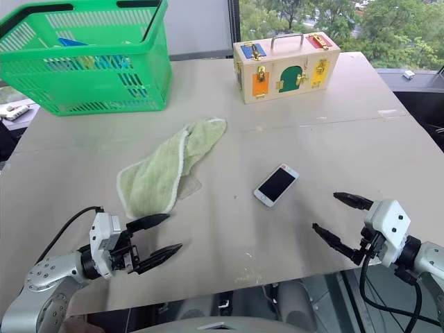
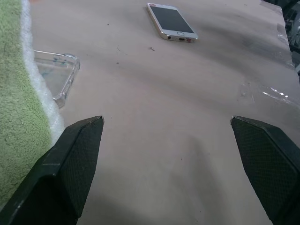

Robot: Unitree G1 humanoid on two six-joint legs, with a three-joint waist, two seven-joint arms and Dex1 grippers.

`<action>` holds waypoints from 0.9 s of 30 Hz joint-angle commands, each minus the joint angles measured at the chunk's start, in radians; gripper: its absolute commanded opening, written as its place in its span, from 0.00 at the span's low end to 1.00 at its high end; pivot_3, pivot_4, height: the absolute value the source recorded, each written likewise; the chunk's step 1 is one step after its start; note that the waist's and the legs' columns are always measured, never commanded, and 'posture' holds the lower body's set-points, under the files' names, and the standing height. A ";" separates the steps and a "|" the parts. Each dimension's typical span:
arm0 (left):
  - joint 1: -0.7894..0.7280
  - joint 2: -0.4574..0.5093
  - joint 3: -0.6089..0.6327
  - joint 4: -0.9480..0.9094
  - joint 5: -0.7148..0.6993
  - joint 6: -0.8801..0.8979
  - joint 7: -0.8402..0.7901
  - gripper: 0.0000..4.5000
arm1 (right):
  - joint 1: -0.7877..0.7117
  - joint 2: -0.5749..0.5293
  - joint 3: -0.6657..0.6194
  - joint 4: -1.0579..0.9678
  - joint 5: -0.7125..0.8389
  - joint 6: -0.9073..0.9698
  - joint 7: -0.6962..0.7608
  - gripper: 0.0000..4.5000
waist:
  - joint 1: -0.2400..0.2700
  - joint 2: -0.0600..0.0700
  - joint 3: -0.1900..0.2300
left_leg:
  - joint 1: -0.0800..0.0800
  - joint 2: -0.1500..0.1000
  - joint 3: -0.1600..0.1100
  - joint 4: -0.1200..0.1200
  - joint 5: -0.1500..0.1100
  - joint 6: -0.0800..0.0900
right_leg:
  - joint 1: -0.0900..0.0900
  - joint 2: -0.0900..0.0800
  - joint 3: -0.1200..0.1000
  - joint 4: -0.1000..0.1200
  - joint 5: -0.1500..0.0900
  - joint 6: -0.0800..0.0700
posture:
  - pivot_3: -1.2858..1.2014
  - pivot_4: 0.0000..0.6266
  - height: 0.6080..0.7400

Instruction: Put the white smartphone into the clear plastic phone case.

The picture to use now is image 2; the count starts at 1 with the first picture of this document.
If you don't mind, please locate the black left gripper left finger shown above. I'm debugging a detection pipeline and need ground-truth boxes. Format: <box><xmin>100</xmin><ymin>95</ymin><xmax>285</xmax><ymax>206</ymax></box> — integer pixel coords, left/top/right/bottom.
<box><xmin>0</xmin><ymin>115</ymin><xmax>105</xmax><ymax>225</ymax></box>

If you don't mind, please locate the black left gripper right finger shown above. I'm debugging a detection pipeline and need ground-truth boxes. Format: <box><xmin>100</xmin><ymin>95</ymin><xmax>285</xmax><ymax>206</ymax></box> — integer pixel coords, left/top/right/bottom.
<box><xmin>231</xmin><ymin>115</ymin><xmax>300</xmax><ymax>225</ymax></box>

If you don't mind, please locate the clear plastic phone case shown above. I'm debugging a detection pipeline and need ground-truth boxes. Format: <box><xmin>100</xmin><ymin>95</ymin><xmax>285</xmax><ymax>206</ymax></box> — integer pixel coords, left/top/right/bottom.
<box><xmin>34</xmin><ymin>50</ymin><xmax>81</xmax><ymax>109</ymax></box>

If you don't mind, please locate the white and gold smartphone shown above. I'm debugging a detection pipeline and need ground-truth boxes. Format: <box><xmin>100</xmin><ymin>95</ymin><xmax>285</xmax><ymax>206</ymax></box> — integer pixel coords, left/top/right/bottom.
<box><xmin>146</xmin><ymin>2</ymin><xmax>199</xmax><ymax>44</ymax></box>

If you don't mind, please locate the clear adhesive tape patch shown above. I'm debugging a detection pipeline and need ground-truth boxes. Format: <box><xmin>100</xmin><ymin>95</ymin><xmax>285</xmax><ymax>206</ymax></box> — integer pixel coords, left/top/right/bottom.
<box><xmin>238</xmin><ymin>81</ymin><xmax>300</xmax><ymax>107</ymax></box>

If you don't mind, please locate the green terry cloth towel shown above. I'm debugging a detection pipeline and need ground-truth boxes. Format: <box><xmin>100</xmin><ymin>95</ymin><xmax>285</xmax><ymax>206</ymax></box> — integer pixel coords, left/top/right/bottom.
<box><xmin>0</xmin><ymin>0</ymin><xmax>65</xmax><ymax>188</ymax></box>

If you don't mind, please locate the dark grey background equipment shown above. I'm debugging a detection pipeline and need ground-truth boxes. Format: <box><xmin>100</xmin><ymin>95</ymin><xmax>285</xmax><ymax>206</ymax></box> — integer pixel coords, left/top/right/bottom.
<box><xmin>281</xmin><ymin>0</ymin><xmax>300</xmax><ymax>56</ymax></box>

